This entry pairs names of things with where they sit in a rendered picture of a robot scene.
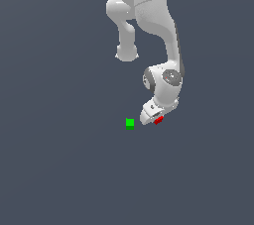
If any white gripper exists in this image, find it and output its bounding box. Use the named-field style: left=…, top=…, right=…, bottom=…
left=139, top=96, right=181, bottom=126

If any red cube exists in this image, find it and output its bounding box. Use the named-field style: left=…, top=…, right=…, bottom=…
left=153, top=115, right=165, bottom=126

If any green cube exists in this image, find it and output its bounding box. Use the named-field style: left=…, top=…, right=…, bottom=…
left=125, top=118, right=135, bottom=131

